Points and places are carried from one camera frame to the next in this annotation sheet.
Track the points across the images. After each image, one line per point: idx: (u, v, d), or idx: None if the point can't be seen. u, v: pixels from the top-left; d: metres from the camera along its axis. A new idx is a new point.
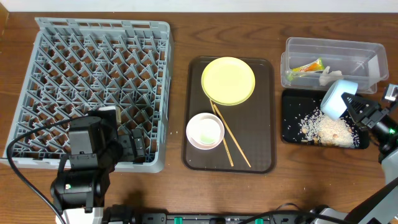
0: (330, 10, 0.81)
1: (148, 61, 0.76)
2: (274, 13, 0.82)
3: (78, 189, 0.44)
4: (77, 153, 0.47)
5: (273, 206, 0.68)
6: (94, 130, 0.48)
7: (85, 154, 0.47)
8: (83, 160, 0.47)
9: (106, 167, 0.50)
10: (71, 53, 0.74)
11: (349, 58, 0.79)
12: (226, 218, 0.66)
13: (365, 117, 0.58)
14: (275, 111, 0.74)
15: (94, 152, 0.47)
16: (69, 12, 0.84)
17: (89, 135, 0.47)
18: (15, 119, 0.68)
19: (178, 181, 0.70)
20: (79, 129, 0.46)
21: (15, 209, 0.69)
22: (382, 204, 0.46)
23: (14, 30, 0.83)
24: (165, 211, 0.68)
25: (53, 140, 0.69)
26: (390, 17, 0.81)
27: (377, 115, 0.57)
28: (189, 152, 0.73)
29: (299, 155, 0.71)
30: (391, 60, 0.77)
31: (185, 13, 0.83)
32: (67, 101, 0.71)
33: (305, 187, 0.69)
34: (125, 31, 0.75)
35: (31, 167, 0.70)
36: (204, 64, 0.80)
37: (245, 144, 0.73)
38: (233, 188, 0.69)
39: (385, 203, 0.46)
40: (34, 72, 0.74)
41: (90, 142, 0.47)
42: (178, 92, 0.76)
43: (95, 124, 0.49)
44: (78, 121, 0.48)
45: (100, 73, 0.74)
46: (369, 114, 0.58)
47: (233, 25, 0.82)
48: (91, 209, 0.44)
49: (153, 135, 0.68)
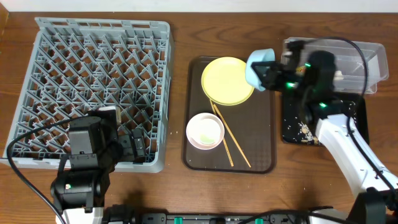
0: (331, 10, 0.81)
1: (148, 61, 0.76)
2: (274, 13, 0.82)
3: (77, 189, 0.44)
4: (77, 153, 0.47)
5: (273, 206, 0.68)
6: (94, 130, 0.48)
7: (85, 154, 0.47)
8: (83, 160, 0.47)
9: (106, 167, 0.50)
10: (71, 53, 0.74)
11: (349, 58, 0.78)
12: (226, 218, 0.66)
13: (265, 79, 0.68)
14: (275, 111, 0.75)
15: (94, 152, 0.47)
16: (69, 13, 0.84)
17: (89, 135, 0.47)
18: (15, 119, 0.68)
19: (179, 181, 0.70)
20: (79, 129, 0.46)
21: (15, 209, 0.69)
22: None
23: (13, 30, 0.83)
24: (165, 211, 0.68)
25: (53, 140, 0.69)
26: (390, 17, 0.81)
27: (272, 78, 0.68)
28: (189, 152, 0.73)
29: (299, 155, 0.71)
30: (391, 60, 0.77)
31: (185, 13, 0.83)
32: (67, 101, 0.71)
33: (305, 187, 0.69)
34: (125, 31, 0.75)
35: (31, 167, 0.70)
36: (204, 64, 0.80)
37: (245, 144, 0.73)
38: (233, 188, 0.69)
39: None
40: (34, 72, 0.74)
41: (90, 142, 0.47)
42: (178, 92, 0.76)
43: (95, 124, 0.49)
44: (78, 121, 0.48)
45: (100, 73, 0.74)
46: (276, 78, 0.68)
47: (233, 25, 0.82)
48: (91, 209, 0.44)
49: (153, 135, 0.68)
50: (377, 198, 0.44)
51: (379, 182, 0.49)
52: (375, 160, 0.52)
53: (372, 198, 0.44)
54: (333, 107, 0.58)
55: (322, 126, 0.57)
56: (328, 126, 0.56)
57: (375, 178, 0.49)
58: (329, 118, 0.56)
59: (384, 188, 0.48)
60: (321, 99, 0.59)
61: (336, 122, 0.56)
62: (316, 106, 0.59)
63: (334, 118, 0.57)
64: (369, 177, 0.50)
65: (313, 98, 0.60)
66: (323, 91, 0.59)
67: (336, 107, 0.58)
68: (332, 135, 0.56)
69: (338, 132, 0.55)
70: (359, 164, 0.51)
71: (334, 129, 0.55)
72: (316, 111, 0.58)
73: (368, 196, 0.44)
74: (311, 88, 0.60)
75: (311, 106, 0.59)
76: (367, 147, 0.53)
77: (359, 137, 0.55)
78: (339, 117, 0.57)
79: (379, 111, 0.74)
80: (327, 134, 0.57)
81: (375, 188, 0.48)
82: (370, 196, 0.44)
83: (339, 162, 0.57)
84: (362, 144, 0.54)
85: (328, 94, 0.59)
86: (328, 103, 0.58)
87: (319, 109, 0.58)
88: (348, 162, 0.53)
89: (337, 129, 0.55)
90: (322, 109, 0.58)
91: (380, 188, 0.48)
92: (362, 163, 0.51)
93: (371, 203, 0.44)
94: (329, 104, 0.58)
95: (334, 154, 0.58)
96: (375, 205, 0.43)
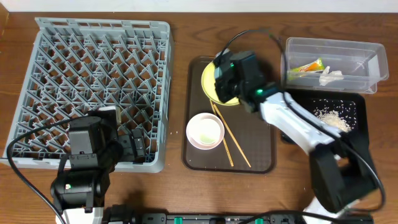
0: (331, 10, 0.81)
1: (148, 61, 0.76)
2: (274, 13, 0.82)
3: (76, 189, 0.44)
4: (77, 153, 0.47)
5: (273, 206, 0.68)
6: (94, 130, 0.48)
7: (85, 154, 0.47)
8: (83, 160, 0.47)
9: (106, 167, 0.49)
10: (71, 53, 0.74)
11: (349, 58, 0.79)
12: (226, 218, 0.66)
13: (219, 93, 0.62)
14: None
15: (94, 152, 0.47)
16: (69, 13, 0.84)
17: (89, 135, 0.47)
18: (15, 119, 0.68)
19: (179, 181, 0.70)
20: (79, 129, 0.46)
21: (15, 209, 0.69)
22: (329, 178, 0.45)
23: (14, 30, 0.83)
24: (165, 211, 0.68)
25: (53, 140, 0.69)
26: (390, 17, 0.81)
27: (221, 91, 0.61)
28: (189, 152, 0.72)
29: (298, 155, 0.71)
30: (391, 60, 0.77)
31: (185, 13, 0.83)
32: (67, 101, 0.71)
33: (305, 187, 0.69)
34: (125, 31, 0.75)
35: (31, 167, 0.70)
36: (204, 64, 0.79)
37: (245, 144, 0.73)
38: (233, 188, 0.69)
39: (329, 176, 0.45)
40: (34, 72, 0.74)
41: (90, 142, 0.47)
42: (178, 92, 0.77)
43: (95, 124, 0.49)
44: (78, 121, 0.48)
45: (100, 73, 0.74)
46: (223, 91, 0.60)
47: (233, 25, 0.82)
48: (91, 209, 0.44)
49: (153, 135, 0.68)
50: (326, 151, 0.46)
51: (323, 135, 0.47)
52: (314, 117, 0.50)
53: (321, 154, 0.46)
54: (270, 91, 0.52)
55: (266, 112, 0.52)
56: (268, 109, 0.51)
57: (318, 134, 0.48)
58: (268, 99, 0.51)
59: (329, 140, 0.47)
60: (257, 86, 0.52)
61: (275, 101, 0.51)
62: (255, 93, 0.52)
63: (272, 99, 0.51)
64: (314, 138, 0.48)
65: (248, 89, 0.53)
66: (252, 79, 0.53)
67: (271, 88, 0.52)
68: (275, 114, 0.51)
69: (280, 109, 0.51)
70: (301, 127, 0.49)
71: (274, 107, 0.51)
72: (254, 98, 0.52)
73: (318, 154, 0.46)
74: (243, 81, 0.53)
75: (250, 97, 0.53)
76: (304, 110, 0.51)
77: (296, 105, 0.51)
78: (277, 97, 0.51)
79: (379, 111, 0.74)
80: (277, 115, 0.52)
81: (322, 143, 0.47)
82: (317, 152, 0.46)
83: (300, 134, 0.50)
84: (301, 109, 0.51)
85: (262, 81, 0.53)
86: (265, 88, 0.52)
87: (257, 97, 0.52)
88: (296, 134, 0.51)
89: (277, 106, 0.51)
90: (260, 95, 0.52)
91: (326, 141, 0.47)
92: (304, 126, 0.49)
93: (322, 157, 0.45)
94: (265, 88, 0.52)
95: (285, 131, 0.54)
96: (326, 158, 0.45)
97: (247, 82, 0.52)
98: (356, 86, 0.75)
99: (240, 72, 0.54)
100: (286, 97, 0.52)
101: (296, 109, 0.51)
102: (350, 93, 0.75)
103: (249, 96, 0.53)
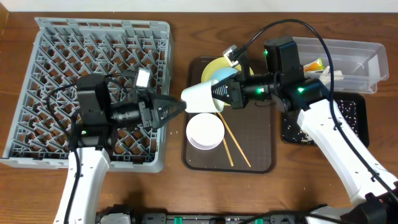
0: (331, 10, 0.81)
1: (148, 61, 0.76)
2: (275, 13, 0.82)
3: (88, 136, 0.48)
4: (86, 111, 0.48)
5: (273, 205, 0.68)
6: (101, 90, 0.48)
7: (94, 112, 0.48)
8: (92, 116, 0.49)
9: (116, 125, 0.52)
10: (71, 53, 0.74)
11: (349, 58, 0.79)
12: (226, 218, 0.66)
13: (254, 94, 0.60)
14: (275, 109, 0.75)
15: (101, 111, 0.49)
16: (69, 12, 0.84)
17: (96, 94, 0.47)
18: (15, 119, 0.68)
19: (179, 181, 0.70)
20: (86, 89, 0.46)
21: (14, 209, 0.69)
22: None
23: (13, 30, 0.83)
24: (165, 211, 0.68)
25: (53, 140, 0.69)
26: (390, 17, 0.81)
27: (236, 96, 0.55)
28: (189, 152, 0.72)
29: (299, 155, 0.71)
30: (391, 60, 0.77)
31: (185, 13, 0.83)
32: (67, 101, 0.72)
33: (305, 187, 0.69)
34: (125, 30, 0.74)
35: (32, 166, 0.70)
36: (204, 64, 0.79)
37: (245, 144, 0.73)
38: (232, 188, 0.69)
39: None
40: (33, 72, 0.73)
41: (97, 101, 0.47)
42: (178, 92, 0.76)
43: (101, 83, 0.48)
44: (83, 79, 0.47)
45: (100, 73, 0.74)
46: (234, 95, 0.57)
47: (234, 25, 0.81)
48: (101, 147, 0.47)
49: (153, 135, 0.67)
50: (375, 205, 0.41)
51: (374, 184, 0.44)
52: (370, 158, 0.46)
53: (370, 206, 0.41)
54: (311, 89, 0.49)
55: (309, 123, 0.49)
56: (314, 117, 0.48)
57: (370, 181, 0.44)
58: (311, 106, 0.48)
59: (380, 191, 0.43)
60: (296, 83, 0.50)
61: (321, 112, 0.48)
62: (294, 91, 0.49)
63: (316, 107, 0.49)
64: (365, 183, 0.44)
65: (283, 83, 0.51)
66: (290, 71, 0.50)
67: (313, 84, 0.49)
68: (320, 131, 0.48)
69: (326, 127, 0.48)
70: (352, 164, 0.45)
71: (321, 122, 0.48)
72: (291, 96, 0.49)
73: (366, 205, 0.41)
74: (279, 71, 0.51)
75: (287, 94, 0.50)
76: (360, 145, 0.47)
77: (347, 131, 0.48)
78: (321, 101, 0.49)
79: (380, 111, 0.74)
80: (318, 132, 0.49)
81: (373, 193, 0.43)
82: (369, 205, 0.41)
83: (339, 165, 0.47)
84: (352, 137, 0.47)
85: (300, 75, 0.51)
86: (306, 84, 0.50)
87: (295, 92, 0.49)
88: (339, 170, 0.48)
89: (323, 121, 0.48)
90: (300, 95, 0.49)
91: (377, 193, 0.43)
92: (356, 163, 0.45)
93: (371, 213, 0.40)
94: (306, 86, 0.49)
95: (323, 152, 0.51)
96: (376, 213, 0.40)
97: (284, 74, 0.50)
98: (356, 86, 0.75)
99: (277, 60, 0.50)
100: (339, 117, 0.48)
101: (346, 133, 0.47)
102: (350, 92, 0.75)
103: (286, 93, 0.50)
